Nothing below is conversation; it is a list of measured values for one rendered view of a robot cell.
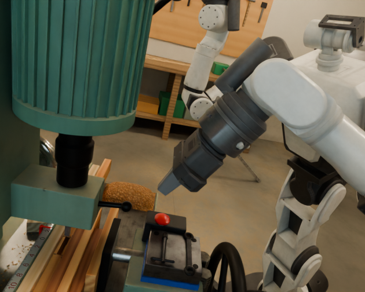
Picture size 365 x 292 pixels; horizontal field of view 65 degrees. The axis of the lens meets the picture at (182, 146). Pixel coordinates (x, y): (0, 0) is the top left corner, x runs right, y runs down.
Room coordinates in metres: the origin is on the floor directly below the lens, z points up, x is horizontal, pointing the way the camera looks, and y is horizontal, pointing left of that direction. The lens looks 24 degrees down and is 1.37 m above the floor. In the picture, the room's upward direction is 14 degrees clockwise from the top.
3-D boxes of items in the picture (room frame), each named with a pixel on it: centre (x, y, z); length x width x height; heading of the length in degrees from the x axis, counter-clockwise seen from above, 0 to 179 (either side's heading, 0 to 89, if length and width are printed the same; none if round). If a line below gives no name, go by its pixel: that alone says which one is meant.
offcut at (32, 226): (0.56, 0.31, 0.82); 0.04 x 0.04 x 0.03; 21
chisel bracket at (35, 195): (0.41, 0.19, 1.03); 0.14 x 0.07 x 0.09; 96
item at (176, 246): (0.41, -0.03, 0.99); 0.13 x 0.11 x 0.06; 6
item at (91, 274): (0.42, 0.10, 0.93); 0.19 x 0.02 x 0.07; 6
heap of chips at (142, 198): (0.64, 0.11, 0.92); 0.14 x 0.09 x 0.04; 96
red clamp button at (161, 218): (0.44, 0.00, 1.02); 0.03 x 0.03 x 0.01
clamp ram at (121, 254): (0.40, 0.05, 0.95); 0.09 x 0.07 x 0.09; 6
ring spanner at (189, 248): (0.39, -0.06, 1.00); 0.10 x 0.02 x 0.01; 6
